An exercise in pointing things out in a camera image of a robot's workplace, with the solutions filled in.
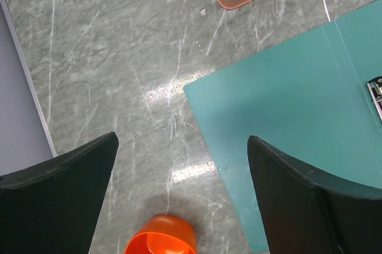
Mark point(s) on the teal green file folder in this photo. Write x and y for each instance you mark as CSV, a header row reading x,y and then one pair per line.
x,y
307,96

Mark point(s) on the orange plastic cup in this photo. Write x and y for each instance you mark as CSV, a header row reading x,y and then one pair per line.
x,y
164,234

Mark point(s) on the metal folder clip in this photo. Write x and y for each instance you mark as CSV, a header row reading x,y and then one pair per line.
x,y
375,90

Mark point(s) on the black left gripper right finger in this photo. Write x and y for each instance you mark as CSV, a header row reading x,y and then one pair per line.
x,y
307,210

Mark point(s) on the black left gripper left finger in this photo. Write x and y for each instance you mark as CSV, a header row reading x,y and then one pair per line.
x,y
54,206

